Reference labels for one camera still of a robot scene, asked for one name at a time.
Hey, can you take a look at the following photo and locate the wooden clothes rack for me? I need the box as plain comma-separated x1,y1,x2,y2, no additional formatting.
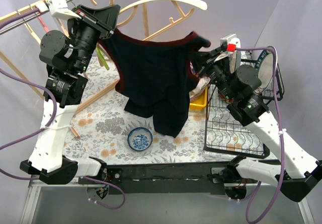
1,0,149,138

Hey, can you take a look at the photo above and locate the floral patterned plate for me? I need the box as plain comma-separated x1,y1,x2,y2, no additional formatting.
229,51,241,73

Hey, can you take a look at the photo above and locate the cream white tank top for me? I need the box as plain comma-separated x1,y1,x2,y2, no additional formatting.
189,77,211,101

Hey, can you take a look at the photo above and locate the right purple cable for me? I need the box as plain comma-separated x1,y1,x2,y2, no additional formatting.
235,45,286,223

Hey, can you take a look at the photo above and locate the black wire dish rack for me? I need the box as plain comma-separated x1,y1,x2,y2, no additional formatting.
203,45,285,159

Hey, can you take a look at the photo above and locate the navy maroon tank top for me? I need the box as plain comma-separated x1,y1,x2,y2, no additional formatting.
99,30,211,138

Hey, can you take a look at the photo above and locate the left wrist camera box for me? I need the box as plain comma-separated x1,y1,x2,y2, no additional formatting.
36,0,81,20

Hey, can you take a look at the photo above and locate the green rimmed white plate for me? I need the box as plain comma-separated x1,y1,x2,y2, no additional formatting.
254,50,273,95

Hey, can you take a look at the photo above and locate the pink plastic hanger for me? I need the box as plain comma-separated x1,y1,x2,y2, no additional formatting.
37,17,49,33

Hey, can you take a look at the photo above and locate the red teal tank top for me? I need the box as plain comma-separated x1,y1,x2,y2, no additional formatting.
190,62,198,77

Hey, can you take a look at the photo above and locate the floral tablecloth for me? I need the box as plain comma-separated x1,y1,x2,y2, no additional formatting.
61,50,282,164

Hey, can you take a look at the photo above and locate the beige wooden hanger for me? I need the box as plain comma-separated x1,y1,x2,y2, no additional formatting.
84,0,210,41

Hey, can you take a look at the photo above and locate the blue white ceramic bowl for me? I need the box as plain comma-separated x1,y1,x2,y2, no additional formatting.
127,127,153,152

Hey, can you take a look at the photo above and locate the cream plastic hanger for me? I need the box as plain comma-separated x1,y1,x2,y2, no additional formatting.
17,5,42,46

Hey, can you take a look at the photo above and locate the lime green hanger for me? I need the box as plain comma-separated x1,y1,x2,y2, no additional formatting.
96,46,110,70

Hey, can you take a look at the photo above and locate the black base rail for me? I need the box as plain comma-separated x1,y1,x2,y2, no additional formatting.
77,161,252,194

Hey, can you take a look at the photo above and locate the yellow plastic bin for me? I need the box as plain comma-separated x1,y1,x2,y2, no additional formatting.
189,86,208,111

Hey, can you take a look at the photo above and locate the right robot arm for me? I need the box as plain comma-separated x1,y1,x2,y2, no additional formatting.
188,49,321,202

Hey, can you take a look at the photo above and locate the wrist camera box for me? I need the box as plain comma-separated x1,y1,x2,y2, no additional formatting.
36,0,81,20
217,34,241,60

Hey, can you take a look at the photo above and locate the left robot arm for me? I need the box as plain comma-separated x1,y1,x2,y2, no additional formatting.
20,5,120,185

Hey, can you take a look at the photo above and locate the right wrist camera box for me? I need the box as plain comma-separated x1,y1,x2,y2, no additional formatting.
217,34,241,60

